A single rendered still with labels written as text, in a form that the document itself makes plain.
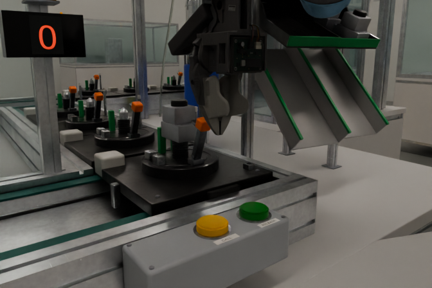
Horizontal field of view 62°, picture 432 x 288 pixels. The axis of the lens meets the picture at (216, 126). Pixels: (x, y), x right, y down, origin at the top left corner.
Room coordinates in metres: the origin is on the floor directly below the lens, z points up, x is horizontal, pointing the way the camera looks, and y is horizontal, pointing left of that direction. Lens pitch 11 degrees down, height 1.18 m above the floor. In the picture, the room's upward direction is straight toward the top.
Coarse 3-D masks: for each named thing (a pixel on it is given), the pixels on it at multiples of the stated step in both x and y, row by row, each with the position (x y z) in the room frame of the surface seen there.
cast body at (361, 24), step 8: (344, 16) 0.84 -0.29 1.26; (352, 16) 0.82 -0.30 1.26; (360, 16) 0.82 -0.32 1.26; (336, 24) 0.88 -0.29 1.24; (344, 24) 0.84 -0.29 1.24; (352, 24) 0.82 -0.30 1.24; (360, 24) 0.82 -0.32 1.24; (368, 24) 0.84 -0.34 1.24; (336, 32) 0.86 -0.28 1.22; (344, 32) 0.84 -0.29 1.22; (352, 32) 0.82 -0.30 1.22; (360, 32) 0.82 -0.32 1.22
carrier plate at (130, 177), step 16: (128, 160) 0.68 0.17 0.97; (224, 160) 0.68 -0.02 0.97; (240, 160) 0.68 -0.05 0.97; (112, 176) 0.59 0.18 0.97; (128, 176) 0.59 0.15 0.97; (144, 176) 0.59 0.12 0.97; (208, 176) 0.59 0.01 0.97; (224, 176) 0.59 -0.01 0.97; (240, 176) 0.59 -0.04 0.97; (256, 176) 0.59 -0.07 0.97; (272, 176) 0.61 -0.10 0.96; (128, 192) 0.53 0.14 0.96; (144, 192) 0.51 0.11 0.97; (160, 192) 0.51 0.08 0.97; (176, 192) 0.51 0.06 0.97; (192, 192) 0.51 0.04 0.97; (144, 208) 0.49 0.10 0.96; (160, 208) 0.48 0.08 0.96; (176, 208) 0.49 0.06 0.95
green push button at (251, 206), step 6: (246, 204) 0.46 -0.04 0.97; (252, 204) 0.46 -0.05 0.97; (258, 204) 0.46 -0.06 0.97; (264, 204) 0.46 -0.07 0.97; (240, 210) 0.45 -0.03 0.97; (246, 210) 0.44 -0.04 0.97; (252, 210) 0.44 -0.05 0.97; (258, 210) 0.44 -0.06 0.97; (264, 210) 0.44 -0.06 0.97; (240, 216) 0.45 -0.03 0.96; (246, 216) 0.44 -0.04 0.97; (252, 216) 0.44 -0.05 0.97; (258, 216) 0.44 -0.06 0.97; (264, 216) 0.44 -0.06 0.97
